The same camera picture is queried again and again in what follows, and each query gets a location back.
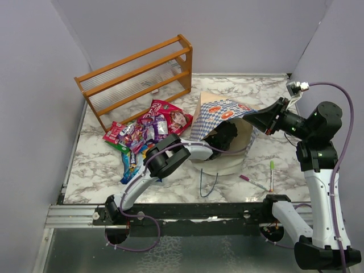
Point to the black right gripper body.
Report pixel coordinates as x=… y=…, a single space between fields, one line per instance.
x=289 y=121

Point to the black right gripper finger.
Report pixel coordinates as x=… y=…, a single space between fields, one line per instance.
x=266 y=120
x=285 y=103

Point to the blue checkered paper bag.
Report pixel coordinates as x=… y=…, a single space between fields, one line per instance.
x=218 y=120

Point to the red pink snack bag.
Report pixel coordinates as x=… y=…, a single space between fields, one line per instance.
x=177 y=119

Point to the purple snack bag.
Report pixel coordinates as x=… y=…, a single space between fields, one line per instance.
x=156 y=127

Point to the pink berry candy packet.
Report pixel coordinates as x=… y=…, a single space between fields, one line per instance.
x=135 y=136

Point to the blue gummy snack bag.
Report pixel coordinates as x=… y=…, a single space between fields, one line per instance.
x=133 y=162

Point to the green snack bag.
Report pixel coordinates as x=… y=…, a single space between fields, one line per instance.
x=123 y=149

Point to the red candy packet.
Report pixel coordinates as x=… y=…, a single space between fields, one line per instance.
x=112 y=136

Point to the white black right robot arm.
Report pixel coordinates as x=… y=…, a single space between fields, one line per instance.
x=324 y=245

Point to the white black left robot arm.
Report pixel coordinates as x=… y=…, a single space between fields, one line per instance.
x=163 y=159

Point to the green marker pen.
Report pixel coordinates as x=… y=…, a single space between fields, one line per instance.
x=271 y=176

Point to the purple marker pen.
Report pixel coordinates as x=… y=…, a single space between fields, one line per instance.
x=253 y=182

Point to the orange wooden rack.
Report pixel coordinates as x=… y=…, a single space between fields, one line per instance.
x=163 y=70

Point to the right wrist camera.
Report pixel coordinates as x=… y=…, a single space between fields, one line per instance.
x=296 y=90

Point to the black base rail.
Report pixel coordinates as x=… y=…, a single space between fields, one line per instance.
x=191 y=219

